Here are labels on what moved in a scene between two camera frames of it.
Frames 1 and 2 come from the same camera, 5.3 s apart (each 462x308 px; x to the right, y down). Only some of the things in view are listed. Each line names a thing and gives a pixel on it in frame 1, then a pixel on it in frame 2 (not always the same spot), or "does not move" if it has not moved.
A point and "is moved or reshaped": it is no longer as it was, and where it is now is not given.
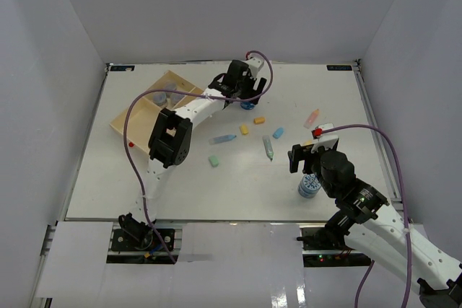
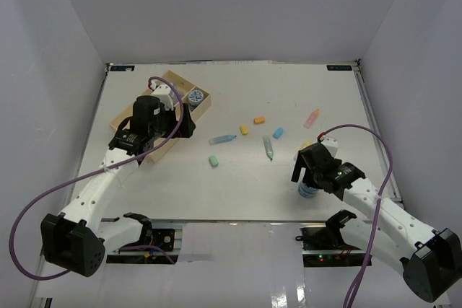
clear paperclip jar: (175, 98) does not move
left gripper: (251, 92) to (188, 125)
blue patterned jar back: (247, 105) is moved or reshaped
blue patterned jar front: (309, 185) does not move
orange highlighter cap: (259, 120) does not move
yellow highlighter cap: (244, 129) does not move
